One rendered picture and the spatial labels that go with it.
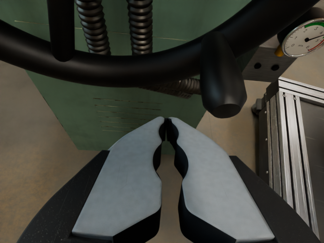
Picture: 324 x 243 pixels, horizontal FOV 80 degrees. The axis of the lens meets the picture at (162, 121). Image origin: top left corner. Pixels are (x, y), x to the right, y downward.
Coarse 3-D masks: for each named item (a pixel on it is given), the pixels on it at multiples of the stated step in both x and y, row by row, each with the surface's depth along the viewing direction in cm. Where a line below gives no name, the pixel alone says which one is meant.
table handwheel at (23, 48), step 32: (64, 0) 12; (256, 0) 12; (288, 0) 11; (0, 32) 14; (64, 32) 13; (224, 32) 14; (256, 32) 13; (32, 64) 15; (64, 64) 16; (96, 64) 16; (128, 64) 16; (160, 64) 16; (192, 64) 15
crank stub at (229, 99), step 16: (208, 48) 12; (224, 48) 12; (208, 64) 11; (224, 64) 11; (208, 80) 11; (224, 80) 10; (240, 80) 10; (208, 96) 10; (224, 96) 10; (240, 96) 10; (224, 112) 11
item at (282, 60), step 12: (276, 36) 34; (264, 48) 32; (276, 48) 32; (240, 60) 38; (252, 60) 34; (264, 60) 34; (276, 60) 34; (288, 60) 34; (252, 72) 37; (264, 72) 37; (276, 72) 37
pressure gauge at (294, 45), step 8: (312, 8) 26; (320, 8) 26; (304, 16) 26; (312, 16) 25; (320, 16) 25; (296, 24) 26; (304, 24) 25; (312, 24) 26; (320, 24) 26; (280, 32) 29; (288, 32) 27; (296, 32) 27; (304, 32) 27; (312, 32) 27; (320, 32) 27; (280, 40) 29; (288, 40) 28; (296, 40) 28; (304, 40) 28; (312, 40) 28; (320, 40) 28; (280, 48) 32; (288, 48) 29; (296, 48) 29; (304, 48) 29; (312, 48) 29; (280, 56) 33; (296, 56) 30
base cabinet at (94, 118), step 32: (0, 0) 29; (32, 0) 29; (160, 0) 29; (192, 0) 29; (224, 0) 29; (32, 32) 34; (128, 32) 34; (160, 32) 34; (192, 32) 34; (64, 96) 49; (96, 96) 49; (128, 96) 49; (160, 96) 49; (192, 96) 49; (64, 128) 65; (96, 128) 64; (128, 128) 64
